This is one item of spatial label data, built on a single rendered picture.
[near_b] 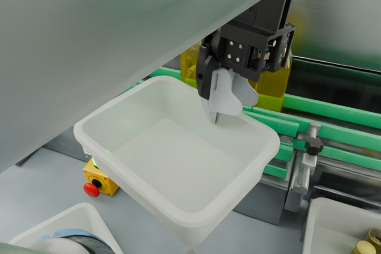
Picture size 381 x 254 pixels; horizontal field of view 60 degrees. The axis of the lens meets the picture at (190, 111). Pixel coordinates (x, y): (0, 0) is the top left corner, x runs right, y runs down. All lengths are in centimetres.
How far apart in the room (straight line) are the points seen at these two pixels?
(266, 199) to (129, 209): 31
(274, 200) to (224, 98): 35
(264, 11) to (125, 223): 57
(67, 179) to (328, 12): 72
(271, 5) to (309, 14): 42
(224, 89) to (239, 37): 8
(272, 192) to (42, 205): 52
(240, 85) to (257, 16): 11
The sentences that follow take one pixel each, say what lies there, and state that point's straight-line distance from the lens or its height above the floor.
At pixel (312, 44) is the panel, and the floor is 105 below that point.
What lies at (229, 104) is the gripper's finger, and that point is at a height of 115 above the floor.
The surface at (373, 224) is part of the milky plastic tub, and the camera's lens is 77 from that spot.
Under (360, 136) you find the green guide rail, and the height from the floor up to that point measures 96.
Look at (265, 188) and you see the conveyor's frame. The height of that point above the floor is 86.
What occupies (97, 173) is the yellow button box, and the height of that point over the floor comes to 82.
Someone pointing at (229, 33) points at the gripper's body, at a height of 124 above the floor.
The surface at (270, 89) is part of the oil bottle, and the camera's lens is 69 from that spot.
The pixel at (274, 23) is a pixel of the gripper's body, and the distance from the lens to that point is 36.
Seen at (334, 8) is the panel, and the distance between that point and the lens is 77.
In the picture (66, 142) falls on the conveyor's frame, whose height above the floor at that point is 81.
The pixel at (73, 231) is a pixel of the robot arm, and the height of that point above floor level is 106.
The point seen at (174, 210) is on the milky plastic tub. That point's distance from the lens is 34.
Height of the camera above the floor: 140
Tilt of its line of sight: 38 degrees down
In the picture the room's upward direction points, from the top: straight up
